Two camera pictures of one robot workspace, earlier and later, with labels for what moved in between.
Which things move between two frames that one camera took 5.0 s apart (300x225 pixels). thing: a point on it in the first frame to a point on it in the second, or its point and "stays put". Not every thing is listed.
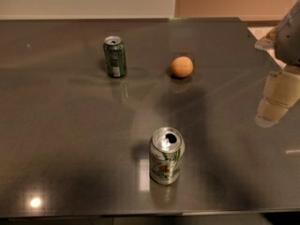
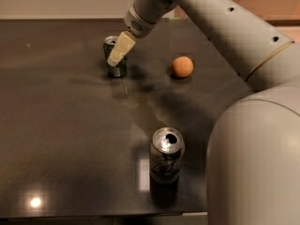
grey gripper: [289, 41] to [138, 24]
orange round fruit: [182, 67] stays put
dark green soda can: [115, 56] stays put
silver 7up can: [166, 148] stays put
